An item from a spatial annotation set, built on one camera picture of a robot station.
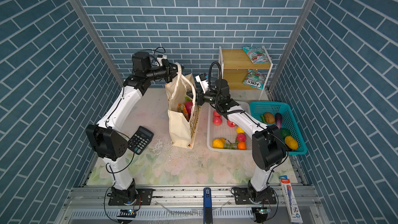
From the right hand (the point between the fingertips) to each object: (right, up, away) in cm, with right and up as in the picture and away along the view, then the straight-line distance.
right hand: (186, 92), depth 78 cm
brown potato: (+51, -15, +21) cm, 57 cm away
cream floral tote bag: (-3, -21, +3) cm, 21 cm away
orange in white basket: (+30, -29, +8) cm, 43 cm away
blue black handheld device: (+10, -53, -7) cm, 54 cm away
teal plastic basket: (+46, -9, +24) cm, 53 cm away
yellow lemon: (+17, -28, +8) cm, 34 cm away
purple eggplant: (+57, -17, +22) cm, 64 cm away
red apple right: (+17, -13, +23) cm, 32 cm away
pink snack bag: (-5, -8, +12) cm, 16 cm away
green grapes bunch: (+23, -30, +10) cm, 40 cm away
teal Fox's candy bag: (+42, +11, +24) cm, 50 cm away
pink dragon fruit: (-1, -6, +18) cm, 19 cm away
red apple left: (+17, -17, +19) cm, 30 cm away
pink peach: (+30, -25, +11) cm, 41 cm away
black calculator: (-29, -28, +13) cm, 42 cm away
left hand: (-1, +12, -5) cm, 13 cm away
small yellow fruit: (+30, -22, +16) cm, 41 cm away
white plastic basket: (+20, -26, +16) cm, 37 cm away
